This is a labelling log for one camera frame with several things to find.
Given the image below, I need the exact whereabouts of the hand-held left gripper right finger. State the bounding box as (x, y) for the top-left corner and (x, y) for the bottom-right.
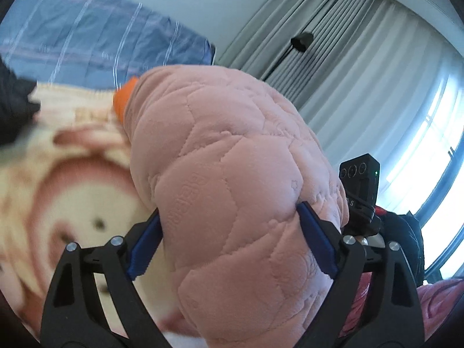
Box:
(295, 201), (425, 348)

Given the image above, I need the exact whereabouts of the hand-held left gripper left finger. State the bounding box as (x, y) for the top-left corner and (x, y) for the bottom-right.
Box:
(40, 208), (173, 348)

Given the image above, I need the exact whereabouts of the pink quilted coat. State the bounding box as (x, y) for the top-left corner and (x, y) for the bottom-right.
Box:
(121, 64), (464, 348)

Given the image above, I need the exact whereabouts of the window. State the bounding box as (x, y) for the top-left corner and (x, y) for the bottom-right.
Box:
(384, 76), (464, 280)

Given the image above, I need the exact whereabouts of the pink printed blanket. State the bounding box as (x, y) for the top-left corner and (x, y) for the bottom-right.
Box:
(0, 81), (204, 348)

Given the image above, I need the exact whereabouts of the grey curtain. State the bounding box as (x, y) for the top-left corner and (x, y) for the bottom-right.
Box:
(214, 0), (464, 225)

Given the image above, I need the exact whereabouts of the orange folded garment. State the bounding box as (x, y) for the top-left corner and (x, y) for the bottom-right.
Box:
(113, 77), (140, 124)

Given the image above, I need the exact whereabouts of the black floor stand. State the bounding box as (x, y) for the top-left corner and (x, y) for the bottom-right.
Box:
(261, 32), (314, 82)

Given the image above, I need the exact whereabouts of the black puffer jacket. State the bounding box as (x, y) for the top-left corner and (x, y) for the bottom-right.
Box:
(0, 56), (40, 147)

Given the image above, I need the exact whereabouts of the blue plaid quilt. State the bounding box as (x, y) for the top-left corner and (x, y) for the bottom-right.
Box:
(0, 0), (214, 91)

